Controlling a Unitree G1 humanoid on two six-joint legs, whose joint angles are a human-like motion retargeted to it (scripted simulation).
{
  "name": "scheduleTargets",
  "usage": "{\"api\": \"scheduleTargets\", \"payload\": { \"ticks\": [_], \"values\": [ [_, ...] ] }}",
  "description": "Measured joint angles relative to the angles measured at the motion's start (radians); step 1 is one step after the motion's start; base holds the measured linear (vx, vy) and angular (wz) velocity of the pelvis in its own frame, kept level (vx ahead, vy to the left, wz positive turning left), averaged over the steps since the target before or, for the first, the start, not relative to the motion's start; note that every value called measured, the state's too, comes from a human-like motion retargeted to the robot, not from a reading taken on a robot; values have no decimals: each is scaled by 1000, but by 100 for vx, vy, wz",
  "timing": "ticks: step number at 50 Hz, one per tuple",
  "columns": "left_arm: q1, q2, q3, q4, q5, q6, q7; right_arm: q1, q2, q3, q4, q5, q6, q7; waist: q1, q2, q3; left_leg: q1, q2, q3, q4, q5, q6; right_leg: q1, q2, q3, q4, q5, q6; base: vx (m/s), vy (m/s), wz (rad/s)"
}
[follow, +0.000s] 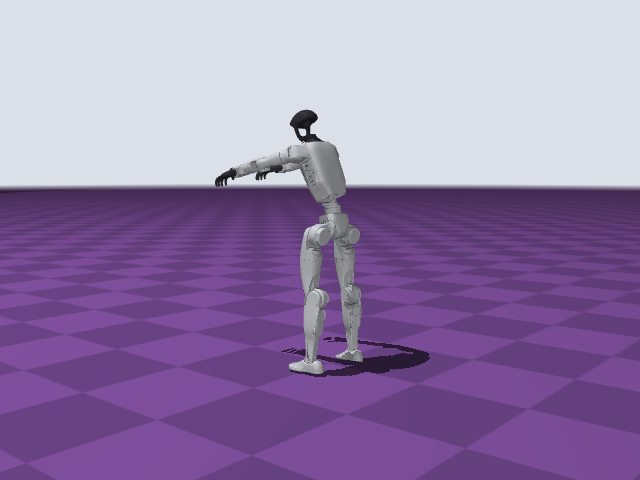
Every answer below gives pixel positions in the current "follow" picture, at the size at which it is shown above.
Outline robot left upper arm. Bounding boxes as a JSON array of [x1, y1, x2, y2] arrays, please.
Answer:
[[255, 145, 308, 173]]

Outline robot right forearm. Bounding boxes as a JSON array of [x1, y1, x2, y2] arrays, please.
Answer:
[[278, 163, 300, 173]]

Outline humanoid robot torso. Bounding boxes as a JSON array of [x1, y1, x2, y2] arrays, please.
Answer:
[[298, 141, 350, 239]]

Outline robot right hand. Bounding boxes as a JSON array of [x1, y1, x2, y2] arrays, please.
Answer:
[[256, 165, 283, 181]]

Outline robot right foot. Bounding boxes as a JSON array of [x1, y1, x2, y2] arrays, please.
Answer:
[[335, 348, 363, 362]]

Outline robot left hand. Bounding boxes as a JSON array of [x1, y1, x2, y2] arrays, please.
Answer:
[[215, 168, 237, 187]]

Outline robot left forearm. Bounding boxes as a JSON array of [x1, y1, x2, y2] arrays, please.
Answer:
[[232, 157, 267, 178]]

